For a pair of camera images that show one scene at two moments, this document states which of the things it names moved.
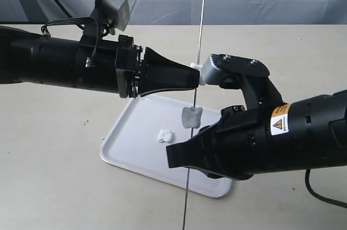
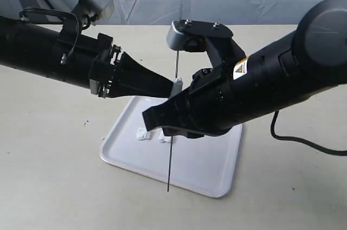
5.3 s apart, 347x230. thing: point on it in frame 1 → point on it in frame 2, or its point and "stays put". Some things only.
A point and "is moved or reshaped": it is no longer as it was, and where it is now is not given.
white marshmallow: x=191 y=117 is moved or reshaped
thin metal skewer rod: x=199 y=56 → x=175 y=77
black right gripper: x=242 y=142 → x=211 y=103
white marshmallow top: x=198 y=67 is moved or reshaped
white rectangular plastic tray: x=139 y=140 stays put
